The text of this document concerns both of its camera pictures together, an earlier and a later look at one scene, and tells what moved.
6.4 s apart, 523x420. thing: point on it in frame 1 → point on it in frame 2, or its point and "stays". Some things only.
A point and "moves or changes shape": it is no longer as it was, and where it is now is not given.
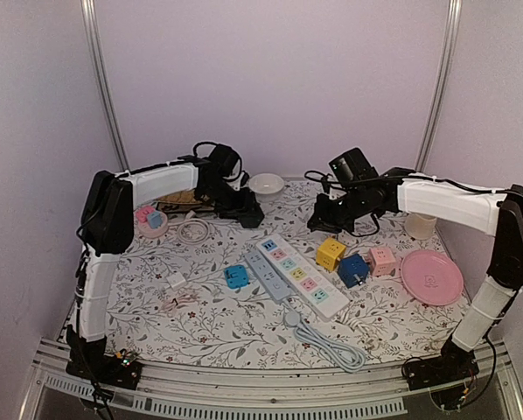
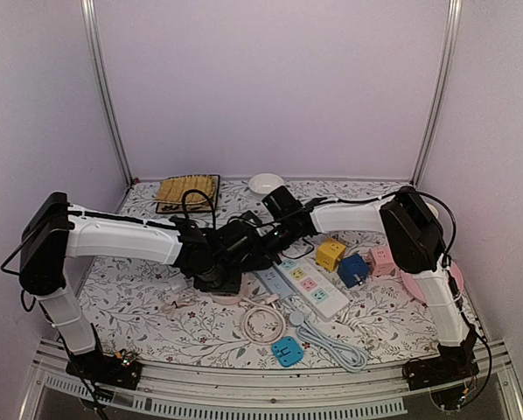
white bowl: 266,187 stays
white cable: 189,219 moves or changes shape
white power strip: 302,278 stays
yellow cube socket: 329,252 stays
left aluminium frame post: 91,26 stays
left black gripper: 245,206 → 233,286
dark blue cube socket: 353,269 stays
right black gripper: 324,220 → 265,258
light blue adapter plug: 236,276 moves or changes shape
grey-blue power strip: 269,278 stays
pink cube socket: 381,261 stays
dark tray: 183,206 stays
